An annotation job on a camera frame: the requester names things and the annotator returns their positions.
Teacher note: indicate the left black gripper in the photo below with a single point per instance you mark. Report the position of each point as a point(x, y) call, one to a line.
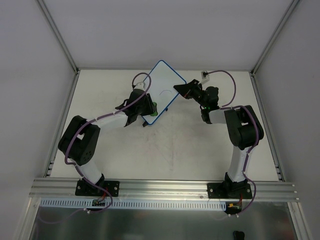
point(149, 105)

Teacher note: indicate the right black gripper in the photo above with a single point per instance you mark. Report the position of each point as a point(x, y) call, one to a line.
point(192, 88)

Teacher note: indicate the green bone-shaped eraser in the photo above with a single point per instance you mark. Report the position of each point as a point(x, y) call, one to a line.
point(154, 109)

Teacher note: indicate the blue-framed whiteboard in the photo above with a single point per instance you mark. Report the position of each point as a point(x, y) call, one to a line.
point(162, 92)

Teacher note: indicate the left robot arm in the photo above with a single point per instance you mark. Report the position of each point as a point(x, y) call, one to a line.
point(79, 141)

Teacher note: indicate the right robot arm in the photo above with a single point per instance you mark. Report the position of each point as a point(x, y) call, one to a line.
point(244, 131)

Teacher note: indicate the whiteboard black stand feet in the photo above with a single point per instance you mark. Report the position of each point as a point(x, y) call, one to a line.
point(144, 123)

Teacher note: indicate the black knob bottom edge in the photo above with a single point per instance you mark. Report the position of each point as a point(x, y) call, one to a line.
point(239, 235)

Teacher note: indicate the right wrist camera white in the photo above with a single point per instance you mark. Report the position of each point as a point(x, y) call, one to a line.
point(204, 77)

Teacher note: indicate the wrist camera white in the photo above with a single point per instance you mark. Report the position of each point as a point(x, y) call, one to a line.
point(204, 77)
point(140, 86)

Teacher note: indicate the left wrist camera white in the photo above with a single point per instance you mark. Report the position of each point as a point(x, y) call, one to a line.
point(140, 86)

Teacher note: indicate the white slotted cable duct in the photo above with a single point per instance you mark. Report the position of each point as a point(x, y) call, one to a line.
point(139, 204)

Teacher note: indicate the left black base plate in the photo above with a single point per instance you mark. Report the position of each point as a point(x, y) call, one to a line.
point(85, 189)

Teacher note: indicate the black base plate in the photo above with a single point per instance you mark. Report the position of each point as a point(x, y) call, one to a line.
point(221, 191)
point(85, 189)

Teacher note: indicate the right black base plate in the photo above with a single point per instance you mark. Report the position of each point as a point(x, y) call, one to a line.
point(221, 191)

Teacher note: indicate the left aluminium frame post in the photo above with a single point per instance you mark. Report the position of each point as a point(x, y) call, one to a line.
point(57, 34)

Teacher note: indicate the aluminium frame post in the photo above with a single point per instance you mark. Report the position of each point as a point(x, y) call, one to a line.
point(275, 34)
point(57, 34)

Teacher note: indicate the aluminium front rail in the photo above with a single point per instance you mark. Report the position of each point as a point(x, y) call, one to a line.
point(185, 190)

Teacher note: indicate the right aluminium frame post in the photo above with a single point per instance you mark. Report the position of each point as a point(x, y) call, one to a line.
point(275, 34)

